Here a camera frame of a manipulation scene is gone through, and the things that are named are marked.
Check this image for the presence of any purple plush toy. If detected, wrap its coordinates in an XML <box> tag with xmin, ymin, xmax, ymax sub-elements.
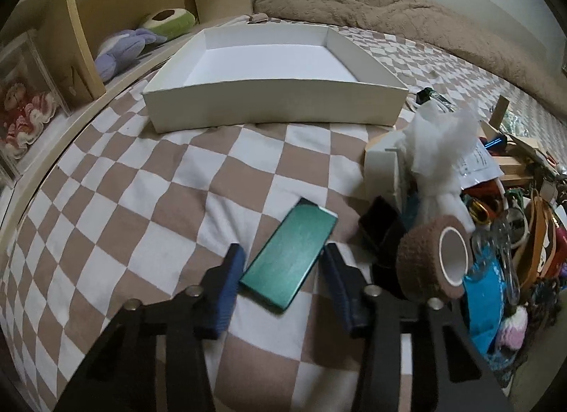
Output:
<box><xmin>94</xmin><ymin>29</ymin><xmax>168</xmax><ymax>83</ymax></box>

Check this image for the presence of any white small box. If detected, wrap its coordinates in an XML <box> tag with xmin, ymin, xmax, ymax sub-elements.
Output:
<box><xmin>364</xmin><ymin>131</ymin><xmax>415</xmax><ymax>209</ymax></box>

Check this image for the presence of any wooden block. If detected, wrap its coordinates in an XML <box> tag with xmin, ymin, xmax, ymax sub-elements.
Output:
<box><xmin>491</xmin><ymin>95</ymin><xmax>510</xmax><ymax>129</ymax></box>

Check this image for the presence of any printed silver packet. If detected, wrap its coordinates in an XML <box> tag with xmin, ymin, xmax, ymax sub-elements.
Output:
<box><xmin>456</xmin><ymin>137</ymin><xmax>503</xmax><ymax>187</ymax></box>

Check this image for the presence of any clear glass item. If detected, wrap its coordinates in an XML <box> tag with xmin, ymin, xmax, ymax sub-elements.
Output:
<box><xmin>472</xmin><ymin>217</ymin><xmax>521</xmax><ymax>306</ymax></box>

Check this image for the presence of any black small box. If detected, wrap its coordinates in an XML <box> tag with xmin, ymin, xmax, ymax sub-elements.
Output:
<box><xmin>358</xmin><ymin>196</ymin><xmax>406</xmax><ymax>258</ymax></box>

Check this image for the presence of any pink fluffy pompom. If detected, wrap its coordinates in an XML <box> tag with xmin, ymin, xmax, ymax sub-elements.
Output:
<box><xmin>495</xmin><ymin>306</ymin><xmax>529</xmax><ymax>351</ymax></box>

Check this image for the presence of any green case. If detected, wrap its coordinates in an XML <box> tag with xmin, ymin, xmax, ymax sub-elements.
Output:
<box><xmin>239</xmin><ymin>198</ymin><xmax>339</xmax><ymax>314</ymax></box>

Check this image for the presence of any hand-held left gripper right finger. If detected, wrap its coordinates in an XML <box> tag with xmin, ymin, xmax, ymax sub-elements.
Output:
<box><xmin>320</xmin><ymin>243</ymin><xmax>515</xmax><ymax>412</ymax></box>

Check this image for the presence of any brown leather strap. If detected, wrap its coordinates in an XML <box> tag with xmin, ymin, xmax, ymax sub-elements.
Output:
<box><xmin>514</xmin><ymin>193</ymin><xmax>559</xmax><ymax>289</ymax></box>

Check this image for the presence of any blue plastic packet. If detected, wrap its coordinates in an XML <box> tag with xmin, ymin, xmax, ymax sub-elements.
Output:
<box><xmin>463</xmin><ymin>257</ymin><xmax>510</xmax><ymax>355</ymax></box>

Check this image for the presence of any green avocado plush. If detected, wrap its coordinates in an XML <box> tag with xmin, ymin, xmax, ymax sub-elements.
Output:
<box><xmin>141</xmin><ymin>8</ymin><xmax>196</xmax><ymax>39</ymax></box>

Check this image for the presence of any clear display case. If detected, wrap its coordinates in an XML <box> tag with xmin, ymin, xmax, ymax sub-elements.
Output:
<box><xmin>0</xmin><ymin>29</ymin><xmax>72</xmax><ymax>182</ymax></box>

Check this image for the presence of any wooden headboard shelf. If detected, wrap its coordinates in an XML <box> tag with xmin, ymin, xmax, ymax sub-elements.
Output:
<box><xmin>0</xmin><ymin>0</ymin><xmax>269</xmax><ymax>227</ymax></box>

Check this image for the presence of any brown bandage roll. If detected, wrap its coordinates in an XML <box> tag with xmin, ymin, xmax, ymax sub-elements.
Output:
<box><xmin>395</xmin><ymin>215</ymin><xmax>474</xmax><ymax>302</ymax></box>

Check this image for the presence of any white crumpled plastic wrap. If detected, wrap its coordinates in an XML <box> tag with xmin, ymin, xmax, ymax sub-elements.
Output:
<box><xmin>401</xmin><ymin>102</ymin><xmax>481</xmax><ymax>229</ymax></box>

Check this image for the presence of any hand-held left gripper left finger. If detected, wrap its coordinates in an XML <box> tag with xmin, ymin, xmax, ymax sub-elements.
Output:
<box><xmin>53</xmin><ymin>243</ymin><xmax>247</xmax><ymax>412</ymax></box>

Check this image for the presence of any red doll figure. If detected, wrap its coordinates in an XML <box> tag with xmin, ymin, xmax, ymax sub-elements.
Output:
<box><xmin>0</xmin><ymin>82</ymin><xmax>58</xmax><ymax>158</ymax></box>

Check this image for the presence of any white cardboard box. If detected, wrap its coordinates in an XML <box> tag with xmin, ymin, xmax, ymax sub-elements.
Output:
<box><xmin>142</xmin><ymin>23</ymin><xmax>409</xmax><ymax>134</ymax></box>

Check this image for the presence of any brown fluffy blanket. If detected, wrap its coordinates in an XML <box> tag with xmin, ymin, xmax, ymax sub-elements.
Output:
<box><xmin>252</xmin><ymin>0</ymin><xmax>567</xmax><ymax>125</ymax></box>

